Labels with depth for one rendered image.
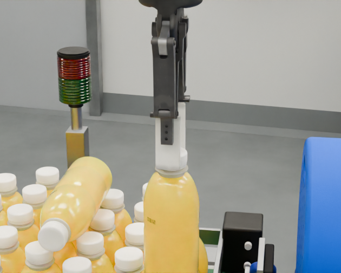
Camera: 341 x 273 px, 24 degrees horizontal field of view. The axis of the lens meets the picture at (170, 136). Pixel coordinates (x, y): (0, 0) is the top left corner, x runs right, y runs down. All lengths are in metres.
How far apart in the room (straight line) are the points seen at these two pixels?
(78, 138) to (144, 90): 3.26
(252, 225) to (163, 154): 0.48
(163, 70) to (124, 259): 0.31
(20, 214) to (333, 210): 0.47
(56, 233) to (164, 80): 0.29
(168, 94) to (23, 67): 4.12
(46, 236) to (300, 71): 3.60
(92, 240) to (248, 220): 0.38
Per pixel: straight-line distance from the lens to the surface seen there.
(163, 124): 0.92
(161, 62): 0.88
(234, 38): 4.58
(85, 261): 1.08
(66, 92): 1.52
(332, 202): 1.06
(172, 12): 0.89
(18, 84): 5.05
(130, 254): 1.09
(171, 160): 0.95
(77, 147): 1.56
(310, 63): 4.56
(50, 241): 1.07
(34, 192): 1.28
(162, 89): 0.89
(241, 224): 1.40
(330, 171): 1.09
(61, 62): 1.50
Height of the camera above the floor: 1.65
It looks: 21 degrees down
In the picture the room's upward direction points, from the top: straight up
